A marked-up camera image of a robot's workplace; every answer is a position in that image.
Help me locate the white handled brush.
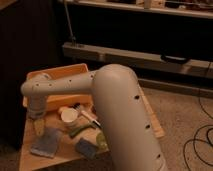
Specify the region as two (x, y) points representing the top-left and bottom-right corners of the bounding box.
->
(74, 103), (101, 129)

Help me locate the black floor cable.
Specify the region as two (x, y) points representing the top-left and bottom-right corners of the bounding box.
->
(182, 61), (213, 171)

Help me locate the yellow plastic bin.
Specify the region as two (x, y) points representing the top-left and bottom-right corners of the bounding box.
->
(20, 64), (94, 115)

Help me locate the green transparent cup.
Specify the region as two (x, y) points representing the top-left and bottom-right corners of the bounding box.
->
(96, 132), (108, 149)

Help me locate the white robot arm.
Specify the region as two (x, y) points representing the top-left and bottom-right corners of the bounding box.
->
(21, 64), (168, 171)

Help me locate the grey metal bench rail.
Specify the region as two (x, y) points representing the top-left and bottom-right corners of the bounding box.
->
(62, 42), (213, 79)

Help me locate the black handle on bench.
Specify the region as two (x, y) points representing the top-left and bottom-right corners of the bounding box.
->
(160, 54), (190, 64)

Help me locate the white cup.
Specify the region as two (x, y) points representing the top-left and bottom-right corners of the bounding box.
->
(61, 108), (78, 127)

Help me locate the dark blue sponge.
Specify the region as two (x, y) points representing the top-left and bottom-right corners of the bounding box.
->
(75, 138), (98, 159)

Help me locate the metal pole stand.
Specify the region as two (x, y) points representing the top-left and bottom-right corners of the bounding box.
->
(63, 0), (76, 45)

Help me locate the wooden folding table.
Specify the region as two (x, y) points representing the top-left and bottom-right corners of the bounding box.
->
(23, 89), (165, 169)

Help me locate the small white round object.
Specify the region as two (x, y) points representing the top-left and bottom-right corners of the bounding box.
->
(58, 106), (68, 114)

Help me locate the green cucumber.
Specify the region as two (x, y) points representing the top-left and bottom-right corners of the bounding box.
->
(69, 124), (95, 138)

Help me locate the light blue folded cloth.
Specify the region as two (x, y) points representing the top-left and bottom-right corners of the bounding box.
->
(30, 127), (62, 158)

